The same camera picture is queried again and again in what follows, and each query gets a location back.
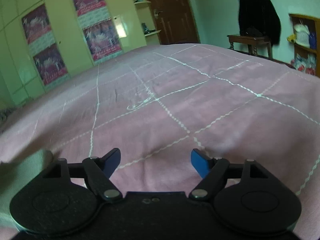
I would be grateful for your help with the pink checked bed cover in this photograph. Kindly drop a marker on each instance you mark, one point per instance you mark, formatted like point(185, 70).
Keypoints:
point(157, 103)

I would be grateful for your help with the grey knit pants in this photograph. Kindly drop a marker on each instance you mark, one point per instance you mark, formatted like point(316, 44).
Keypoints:
point(15, 175)

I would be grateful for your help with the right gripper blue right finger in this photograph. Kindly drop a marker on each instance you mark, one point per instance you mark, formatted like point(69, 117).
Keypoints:
point(213, 173)

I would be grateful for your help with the pink poster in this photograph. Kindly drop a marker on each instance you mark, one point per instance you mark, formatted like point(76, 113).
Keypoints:
point(38, 30)
point(90, 12)
point(51, 67)
point(103, 41)

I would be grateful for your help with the pink poster upper left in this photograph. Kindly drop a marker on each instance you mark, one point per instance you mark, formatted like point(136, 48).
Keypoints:
point(38, 30)

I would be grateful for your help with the pink poster upper right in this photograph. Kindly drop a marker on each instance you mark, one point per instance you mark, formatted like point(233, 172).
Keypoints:
point(90, 12)

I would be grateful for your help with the brown wooden door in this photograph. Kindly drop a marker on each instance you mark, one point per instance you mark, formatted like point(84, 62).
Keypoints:
point(175, 20)

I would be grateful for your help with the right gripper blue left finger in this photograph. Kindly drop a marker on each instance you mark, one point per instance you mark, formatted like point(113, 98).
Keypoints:
point(98, 172)

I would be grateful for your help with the pink poster lower left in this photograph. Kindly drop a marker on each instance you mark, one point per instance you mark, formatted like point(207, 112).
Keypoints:
point(51, 67)

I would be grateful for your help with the green wardrobe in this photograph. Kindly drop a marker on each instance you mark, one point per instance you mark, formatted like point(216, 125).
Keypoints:
point(20, 80)

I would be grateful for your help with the small wooden table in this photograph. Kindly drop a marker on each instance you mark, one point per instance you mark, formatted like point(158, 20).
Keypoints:
point(252, 42)

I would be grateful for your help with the pink poster lower right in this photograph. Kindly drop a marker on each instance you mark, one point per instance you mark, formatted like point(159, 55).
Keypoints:
point(103, 41)

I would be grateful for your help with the wooden shelf with items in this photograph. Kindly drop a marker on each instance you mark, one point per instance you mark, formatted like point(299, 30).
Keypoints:
point(305, 38)

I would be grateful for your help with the black hanging garment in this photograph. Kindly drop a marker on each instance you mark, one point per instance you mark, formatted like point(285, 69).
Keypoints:
point(258, 18)

